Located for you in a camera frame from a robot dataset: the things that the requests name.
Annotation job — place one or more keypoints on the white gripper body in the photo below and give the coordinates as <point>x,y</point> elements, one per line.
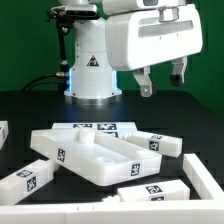
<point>144,34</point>

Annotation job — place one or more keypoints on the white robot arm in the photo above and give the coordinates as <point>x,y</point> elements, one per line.
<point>92,80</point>

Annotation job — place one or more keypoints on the black camera on stand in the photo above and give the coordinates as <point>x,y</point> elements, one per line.
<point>65,17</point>

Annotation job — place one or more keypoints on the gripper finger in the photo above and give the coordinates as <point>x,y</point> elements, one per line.
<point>179,68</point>
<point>141,75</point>

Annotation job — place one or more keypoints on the white marker base plate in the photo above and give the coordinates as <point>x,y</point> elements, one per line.
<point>116,129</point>

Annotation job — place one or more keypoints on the white L-shaped fence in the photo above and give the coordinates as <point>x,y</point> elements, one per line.
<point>208,209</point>

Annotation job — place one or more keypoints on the white desk tabletop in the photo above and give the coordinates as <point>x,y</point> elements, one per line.
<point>100,158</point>

